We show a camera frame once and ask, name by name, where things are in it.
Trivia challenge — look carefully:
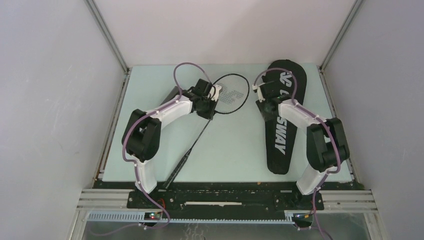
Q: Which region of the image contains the black shuttlecock tube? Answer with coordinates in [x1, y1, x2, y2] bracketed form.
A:
[161, 86, 182, 106]

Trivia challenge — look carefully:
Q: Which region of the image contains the black racket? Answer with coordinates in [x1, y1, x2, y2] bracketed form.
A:
[161, 73, 250, 190]

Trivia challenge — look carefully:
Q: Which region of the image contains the black racket bag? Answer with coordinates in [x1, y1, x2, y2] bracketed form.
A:
[262, 59, 307, 175]

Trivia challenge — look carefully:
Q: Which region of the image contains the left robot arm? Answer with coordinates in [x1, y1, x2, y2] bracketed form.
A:
[121, 79, 222, 208]

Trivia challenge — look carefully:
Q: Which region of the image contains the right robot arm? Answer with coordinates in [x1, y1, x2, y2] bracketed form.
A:
[252, 82, 350, 209]

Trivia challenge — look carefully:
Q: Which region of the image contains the right controller board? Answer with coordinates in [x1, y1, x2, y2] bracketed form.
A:
[292, 213, 313, 222]

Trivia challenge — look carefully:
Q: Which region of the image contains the controller board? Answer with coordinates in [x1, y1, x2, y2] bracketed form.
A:
[143, 212, 162, 221]
[292, 213, 313, 222]

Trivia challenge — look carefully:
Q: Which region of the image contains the left controller board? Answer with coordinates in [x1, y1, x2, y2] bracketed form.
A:
[143, 212, 162, 221]

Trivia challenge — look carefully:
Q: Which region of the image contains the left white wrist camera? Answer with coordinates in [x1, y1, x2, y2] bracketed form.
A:
[209, 84, 222, 102]

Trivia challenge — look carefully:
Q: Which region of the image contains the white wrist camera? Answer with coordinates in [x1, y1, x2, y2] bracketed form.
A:
[209, 84, 222, 102]
[252, 84, 266, 103]

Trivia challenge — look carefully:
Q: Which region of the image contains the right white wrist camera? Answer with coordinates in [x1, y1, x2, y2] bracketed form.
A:
[252, 84, 266, 103]

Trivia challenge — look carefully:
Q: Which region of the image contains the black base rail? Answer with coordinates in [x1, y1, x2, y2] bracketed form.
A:
[93, 180, 360, 221]

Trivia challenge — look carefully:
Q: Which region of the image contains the right aluminium frame post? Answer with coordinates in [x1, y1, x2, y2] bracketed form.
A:
[319, 0, 366, 72]

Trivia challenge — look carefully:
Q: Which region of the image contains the aluminium frame post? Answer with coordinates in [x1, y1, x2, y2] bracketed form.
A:
[84, 0, 130, 74]
[319, 0, 366, 72]

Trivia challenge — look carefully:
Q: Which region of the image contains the left aluminium frame post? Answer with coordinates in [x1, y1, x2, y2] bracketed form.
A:
[84, 0, 130, 74]

